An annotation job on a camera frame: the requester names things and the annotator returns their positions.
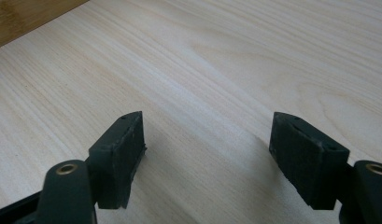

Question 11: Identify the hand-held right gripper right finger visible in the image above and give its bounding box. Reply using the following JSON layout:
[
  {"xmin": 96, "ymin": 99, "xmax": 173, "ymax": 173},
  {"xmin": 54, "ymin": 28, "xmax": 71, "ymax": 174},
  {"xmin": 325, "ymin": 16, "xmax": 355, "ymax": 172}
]
[{"xmin": 268, "ymin": 111, "xmax": 355, "ymax": 211}]

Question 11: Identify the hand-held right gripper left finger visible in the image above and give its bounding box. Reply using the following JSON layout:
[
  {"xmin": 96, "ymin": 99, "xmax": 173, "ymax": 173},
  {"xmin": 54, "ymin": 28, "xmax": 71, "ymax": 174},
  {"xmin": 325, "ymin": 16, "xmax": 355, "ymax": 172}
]
[{"xmin": 85, "ymin": 110, "xmax": 148, "ymax": 210}]

